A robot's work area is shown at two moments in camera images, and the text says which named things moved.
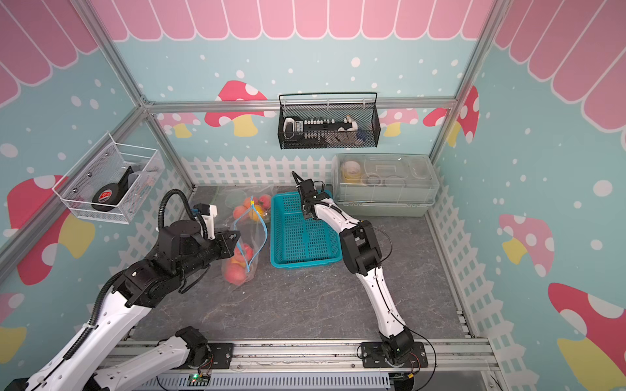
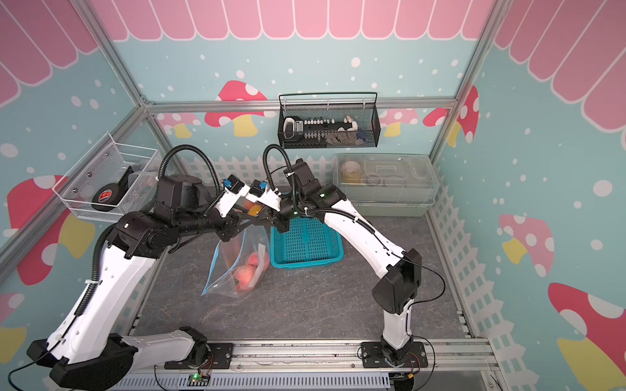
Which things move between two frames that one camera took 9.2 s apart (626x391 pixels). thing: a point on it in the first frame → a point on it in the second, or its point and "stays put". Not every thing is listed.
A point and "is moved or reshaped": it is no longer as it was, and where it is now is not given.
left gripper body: [220, 248] → [227, 227]
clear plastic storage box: [384, 185] stays put
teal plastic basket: [297, 240] stays put
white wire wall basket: [112, 182] stays put
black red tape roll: [111, 193] stays put
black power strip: [297, 129] stays put
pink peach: [235, 274] is moved or reshaped
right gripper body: [303, 205] → [281, 218]
